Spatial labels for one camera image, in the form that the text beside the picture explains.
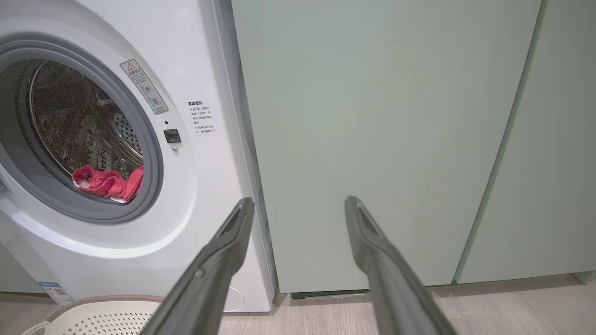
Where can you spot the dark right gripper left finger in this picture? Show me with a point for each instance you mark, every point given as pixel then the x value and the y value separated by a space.
pixel 205 288

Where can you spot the red sports jersey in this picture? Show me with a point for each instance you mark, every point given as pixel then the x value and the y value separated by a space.
pixel 104 182

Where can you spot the white front-load washing machine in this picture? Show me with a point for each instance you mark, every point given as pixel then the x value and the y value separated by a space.
pixel 186 195

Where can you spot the grey warning label sticker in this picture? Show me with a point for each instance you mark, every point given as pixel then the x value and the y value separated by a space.
pixel 144 87

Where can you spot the steel washing machine drum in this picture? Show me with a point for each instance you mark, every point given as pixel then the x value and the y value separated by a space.
pixel 74 121

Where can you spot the sage green cabinet beside hinge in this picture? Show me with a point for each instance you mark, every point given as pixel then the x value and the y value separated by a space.
pixel 18 274

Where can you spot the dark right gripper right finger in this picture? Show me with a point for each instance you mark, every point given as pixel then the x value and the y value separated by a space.
pixel 396 288

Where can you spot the round drain filter cover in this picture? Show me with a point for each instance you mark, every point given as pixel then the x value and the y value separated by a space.
pixel 235 300

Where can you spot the wide sage green cabinet door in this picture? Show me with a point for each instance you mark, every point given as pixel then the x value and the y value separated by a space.
pixel 372 116

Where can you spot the black door latch socket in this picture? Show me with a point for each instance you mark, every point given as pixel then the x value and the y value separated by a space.
pixel 172 136

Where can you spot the cream perforated laundry basket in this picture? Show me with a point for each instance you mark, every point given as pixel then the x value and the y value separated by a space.
pixel 107 318

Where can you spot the blue energy label sticker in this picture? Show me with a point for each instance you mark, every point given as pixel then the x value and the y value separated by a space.
pixel 56 294

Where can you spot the narrow sage green cabinet door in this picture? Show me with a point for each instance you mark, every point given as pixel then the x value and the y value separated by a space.
pixel 549 163

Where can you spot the grey rubber door gasket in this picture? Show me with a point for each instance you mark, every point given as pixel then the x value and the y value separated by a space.
pixel 151 158

